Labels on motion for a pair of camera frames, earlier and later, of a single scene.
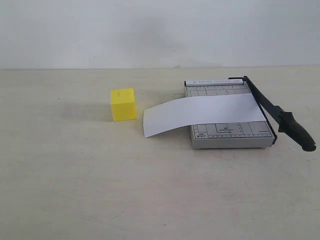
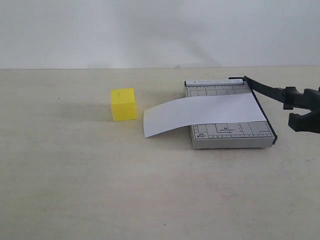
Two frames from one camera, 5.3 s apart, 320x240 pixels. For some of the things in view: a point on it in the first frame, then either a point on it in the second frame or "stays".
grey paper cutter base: [242, 134] stays
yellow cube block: [123, 104] stays
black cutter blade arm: [287, 124] to [276, 93]
